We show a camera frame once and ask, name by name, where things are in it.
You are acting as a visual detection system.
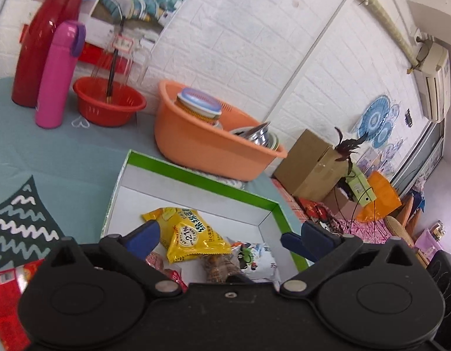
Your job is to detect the light green box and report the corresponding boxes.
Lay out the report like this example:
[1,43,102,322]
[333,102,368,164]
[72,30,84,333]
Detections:
[348,166,376,207]

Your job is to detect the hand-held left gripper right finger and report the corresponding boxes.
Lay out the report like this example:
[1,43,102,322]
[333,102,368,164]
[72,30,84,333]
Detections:
[280,221,427,297]

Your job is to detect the orange plastic basin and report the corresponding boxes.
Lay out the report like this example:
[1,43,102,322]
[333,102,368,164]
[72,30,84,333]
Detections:
[153,79,288,182]

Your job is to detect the red snack packet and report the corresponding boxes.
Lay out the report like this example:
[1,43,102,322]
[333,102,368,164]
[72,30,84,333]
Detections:
[0,259,47,351]

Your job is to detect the clear packet of red sweets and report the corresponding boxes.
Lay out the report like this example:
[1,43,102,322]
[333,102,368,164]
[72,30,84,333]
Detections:
[145,252,187,293]

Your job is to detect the red plastic basin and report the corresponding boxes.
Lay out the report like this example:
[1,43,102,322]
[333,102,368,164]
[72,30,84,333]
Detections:
[73,77,147,128]

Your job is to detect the small cardboard box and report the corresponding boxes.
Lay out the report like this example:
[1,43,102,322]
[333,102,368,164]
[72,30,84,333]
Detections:
[322,186,361,220]

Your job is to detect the pink floral cloth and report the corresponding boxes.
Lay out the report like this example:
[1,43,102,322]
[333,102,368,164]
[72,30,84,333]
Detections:
[271,179,394,245]

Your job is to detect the air conditioner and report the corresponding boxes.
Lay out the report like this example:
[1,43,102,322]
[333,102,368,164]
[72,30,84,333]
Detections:
[416,31,451,123]

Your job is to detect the stainless steel bowl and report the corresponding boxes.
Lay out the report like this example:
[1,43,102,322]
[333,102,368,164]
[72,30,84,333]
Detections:
[230,121,281,151]

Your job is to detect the teal tablecloth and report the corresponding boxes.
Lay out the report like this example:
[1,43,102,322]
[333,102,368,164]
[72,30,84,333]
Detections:
[0,77,285,351]

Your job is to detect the clear glass pitcher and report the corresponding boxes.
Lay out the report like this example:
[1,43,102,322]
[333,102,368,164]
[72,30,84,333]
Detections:
[90,31,153,88]

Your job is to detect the plain yellow snack packet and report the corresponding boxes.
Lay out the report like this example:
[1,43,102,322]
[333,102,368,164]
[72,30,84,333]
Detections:
[142,207,201,251]

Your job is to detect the wall poster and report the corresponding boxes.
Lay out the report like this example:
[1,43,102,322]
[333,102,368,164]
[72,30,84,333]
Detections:
[79,0,205,74]

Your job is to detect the dark red plant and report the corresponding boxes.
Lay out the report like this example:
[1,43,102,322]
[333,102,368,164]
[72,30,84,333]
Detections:
[333,126,369,176]

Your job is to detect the green cardboard box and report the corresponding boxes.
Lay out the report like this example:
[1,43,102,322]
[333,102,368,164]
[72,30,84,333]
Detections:
[100,149,310,282]

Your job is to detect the white wall conduit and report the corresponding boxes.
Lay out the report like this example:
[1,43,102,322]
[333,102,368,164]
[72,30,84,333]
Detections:
[269,0,358,118]

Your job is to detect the dark long-handled utensil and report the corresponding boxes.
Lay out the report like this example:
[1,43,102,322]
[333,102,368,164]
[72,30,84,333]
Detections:
[106,18,124,105]

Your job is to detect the blue round wall decoration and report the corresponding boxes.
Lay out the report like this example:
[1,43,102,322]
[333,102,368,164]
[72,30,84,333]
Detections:
[352,95,400,150]

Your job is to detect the red thermos jug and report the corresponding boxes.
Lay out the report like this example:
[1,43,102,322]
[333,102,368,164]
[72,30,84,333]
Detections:
[11,0,91,108]

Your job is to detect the black speaker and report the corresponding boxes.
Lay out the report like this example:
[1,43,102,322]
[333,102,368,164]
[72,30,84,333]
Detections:
[426,250,451,351]

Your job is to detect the large cardboard box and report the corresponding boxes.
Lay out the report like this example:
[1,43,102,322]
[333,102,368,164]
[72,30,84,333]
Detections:
[273,129,354,202]

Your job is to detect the wrapped wall pipe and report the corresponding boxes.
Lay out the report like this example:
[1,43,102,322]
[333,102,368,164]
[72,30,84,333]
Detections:
[337,0,424,70]

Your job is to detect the jar with blue lid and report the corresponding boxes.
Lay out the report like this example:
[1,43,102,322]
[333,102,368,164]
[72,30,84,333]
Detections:
[174,88,223,127]

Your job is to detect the pink bottle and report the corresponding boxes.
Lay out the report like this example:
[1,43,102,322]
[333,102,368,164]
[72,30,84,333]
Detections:
[35,21,86,129]

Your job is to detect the yellow snack packet round mark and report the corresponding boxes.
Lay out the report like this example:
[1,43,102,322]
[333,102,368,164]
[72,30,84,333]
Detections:
[166,214,233,264]

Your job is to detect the white snack packet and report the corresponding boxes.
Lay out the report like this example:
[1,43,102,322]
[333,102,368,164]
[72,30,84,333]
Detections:
[231,241,281,282]

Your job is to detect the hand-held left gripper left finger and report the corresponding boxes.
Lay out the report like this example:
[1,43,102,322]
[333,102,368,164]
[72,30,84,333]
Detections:
[46,221,184,295]

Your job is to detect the clear packet of brown snacks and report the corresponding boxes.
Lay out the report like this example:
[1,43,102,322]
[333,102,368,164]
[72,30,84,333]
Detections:
[202,254,244,284]

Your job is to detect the orange bag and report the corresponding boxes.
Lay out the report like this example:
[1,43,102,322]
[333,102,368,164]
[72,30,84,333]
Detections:
[355,171,402,223]

